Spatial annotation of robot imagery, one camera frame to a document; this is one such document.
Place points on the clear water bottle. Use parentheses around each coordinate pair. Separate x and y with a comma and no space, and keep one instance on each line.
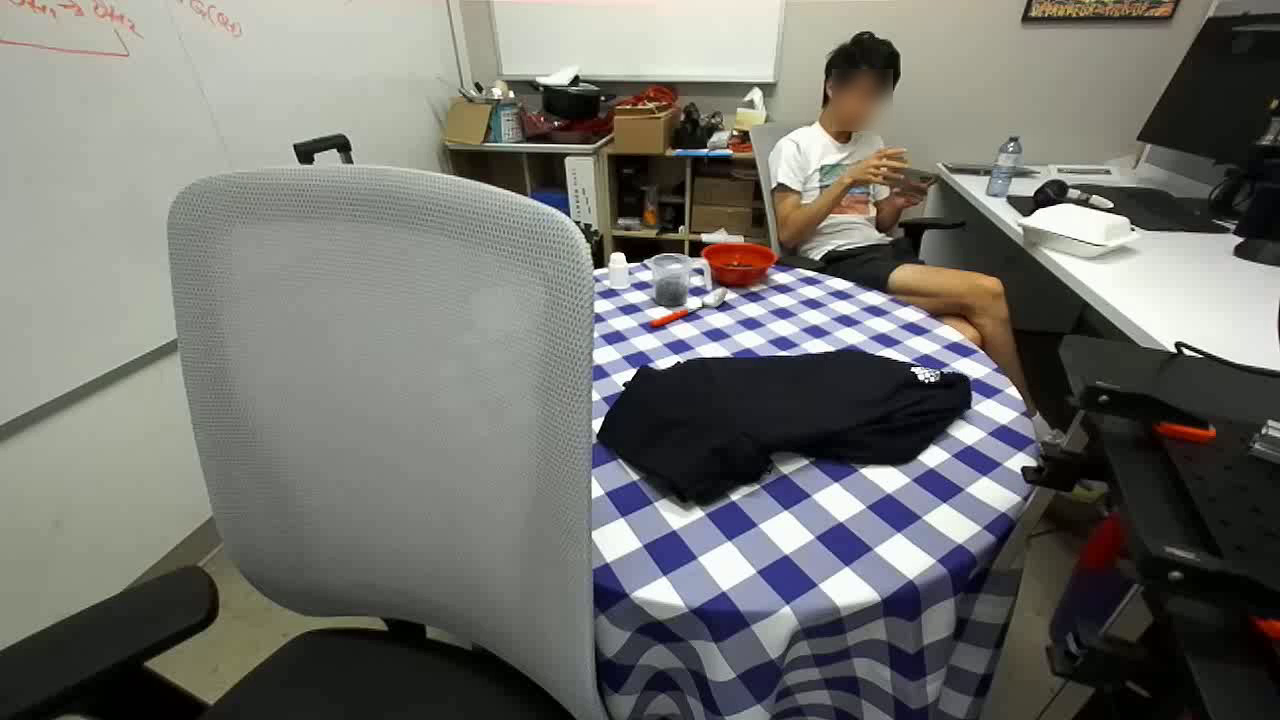
(1004,164)

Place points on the white foam food container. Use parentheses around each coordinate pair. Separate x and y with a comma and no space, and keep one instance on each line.
(1077,228)

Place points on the white projection screen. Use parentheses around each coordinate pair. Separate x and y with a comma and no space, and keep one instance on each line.
(636,36)

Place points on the blue white checkered tablecloth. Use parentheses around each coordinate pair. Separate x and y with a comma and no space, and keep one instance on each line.
(802,563)

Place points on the black keyboard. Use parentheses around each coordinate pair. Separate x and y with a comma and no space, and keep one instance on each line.
(1154,206)

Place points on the black computer monitor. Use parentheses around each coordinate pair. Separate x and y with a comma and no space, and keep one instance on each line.
(1221,84)

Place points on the clear plastic cup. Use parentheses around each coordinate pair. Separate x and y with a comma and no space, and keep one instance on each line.
(671,282)

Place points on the wooden storage shelf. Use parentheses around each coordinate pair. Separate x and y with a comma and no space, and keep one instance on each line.
(603,203)

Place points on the white desk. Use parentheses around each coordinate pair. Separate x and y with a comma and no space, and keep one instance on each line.
(1175,286)

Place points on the cardboard box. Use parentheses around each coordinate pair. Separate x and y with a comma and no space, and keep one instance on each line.
(646,131)
(720,203)
(467,124)

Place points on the wall whiteboard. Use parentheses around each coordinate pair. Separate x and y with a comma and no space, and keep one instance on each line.
(122,203)

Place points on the grey mesh office chair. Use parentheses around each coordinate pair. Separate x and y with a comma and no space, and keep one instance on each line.
(375,375)

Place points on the framed picture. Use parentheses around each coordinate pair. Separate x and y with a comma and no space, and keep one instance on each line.
(1100,11)

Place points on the seated person white shirt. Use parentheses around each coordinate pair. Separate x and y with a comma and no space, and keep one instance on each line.
(815,172)

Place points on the black cloth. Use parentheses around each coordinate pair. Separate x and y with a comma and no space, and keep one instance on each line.
(772,412)

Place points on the red bowl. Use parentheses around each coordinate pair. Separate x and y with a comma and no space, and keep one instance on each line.
(737,261)

